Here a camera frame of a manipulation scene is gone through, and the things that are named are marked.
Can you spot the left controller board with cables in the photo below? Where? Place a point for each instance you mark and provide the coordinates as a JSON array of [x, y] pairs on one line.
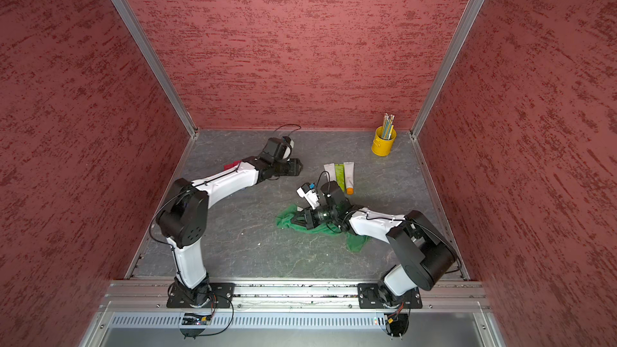
[[199, 321]]

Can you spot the green microfiber cloth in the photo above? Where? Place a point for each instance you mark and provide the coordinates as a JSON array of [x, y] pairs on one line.
[[285, 220]]

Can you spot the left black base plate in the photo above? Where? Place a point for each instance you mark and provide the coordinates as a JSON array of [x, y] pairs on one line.
[[221, 295]]

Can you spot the right controller board with cables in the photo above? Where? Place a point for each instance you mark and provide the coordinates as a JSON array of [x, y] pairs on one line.
[[397, 322]]

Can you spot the corner aluminium profile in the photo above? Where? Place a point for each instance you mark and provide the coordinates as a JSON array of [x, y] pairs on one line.
[[465, 24], [133, 25]]

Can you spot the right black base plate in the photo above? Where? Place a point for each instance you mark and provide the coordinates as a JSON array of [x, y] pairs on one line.
[[371, 296]]

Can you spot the red pink tube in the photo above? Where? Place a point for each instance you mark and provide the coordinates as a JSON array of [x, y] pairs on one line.
[[232, 165]]

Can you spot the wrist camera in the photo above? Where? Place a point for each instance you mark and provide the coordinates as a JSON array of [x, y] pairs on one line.
[[327, 195], [277, 149]]

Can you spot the controller board with cables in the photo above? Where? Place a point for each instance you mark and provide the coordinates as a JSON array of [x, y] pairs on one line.
[[199, 321], [397, 322]]

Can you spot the yellow cup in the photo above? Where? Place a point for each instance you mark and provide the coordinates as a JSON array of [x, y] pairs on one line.
[[380, 146]]

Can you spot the white tube orange cap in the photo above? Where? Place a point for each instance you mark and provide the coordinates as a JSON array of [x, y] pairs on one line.
[[349, 177]]

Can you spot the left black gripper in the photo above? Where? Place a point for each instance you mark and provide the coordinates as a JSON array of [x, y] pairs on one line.
[[296, 167]]

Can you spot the bundle of pencils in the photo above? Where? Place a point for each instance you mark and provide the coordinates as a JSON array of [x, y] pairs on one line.
[[387, 126]]

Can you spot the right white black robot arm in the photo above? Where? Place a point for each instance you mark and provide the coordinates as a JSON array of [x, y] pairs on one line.
[[424, 255]]

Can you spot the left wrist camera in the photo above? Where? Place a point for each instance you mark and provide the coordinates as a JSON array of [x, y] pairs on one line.
[[277, 149]]

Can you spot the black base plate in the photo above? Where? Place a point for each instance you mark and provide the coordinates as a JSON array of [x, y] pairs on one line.
[[371, 296], [221, 295]]

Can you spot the green tube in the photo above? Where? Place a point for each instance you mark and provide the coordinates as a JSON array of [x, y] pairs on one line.
[[340, 176]]

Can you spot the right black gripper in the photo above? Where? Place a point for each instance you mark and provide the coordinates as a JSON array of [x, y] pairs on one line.
[[310, 221]]

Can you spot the right corner aluminium profile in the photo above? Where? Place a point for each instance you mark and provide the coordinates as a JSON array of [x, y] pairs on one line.
[[465, 24]]

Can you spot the white tube red cap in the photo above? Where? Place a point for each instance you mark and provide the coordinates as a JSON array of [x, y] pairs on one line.
[[330, 169]]

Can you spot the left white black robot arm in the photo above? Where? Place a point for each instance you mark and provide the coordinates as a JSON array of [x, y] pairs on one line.
[[183, 217]]

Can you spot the aluminium front rail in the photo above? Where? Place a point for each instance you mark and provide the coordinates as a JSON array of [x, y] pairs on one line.
[[294, 296]]

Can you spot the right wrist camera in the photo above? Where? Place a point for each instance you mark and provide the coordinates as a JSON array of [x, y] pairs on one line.
[[327, 195]]

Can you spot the left corner aluminium profile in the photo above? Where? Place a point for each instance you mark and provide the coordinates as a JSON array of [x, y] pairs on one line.
[[133, 25]]

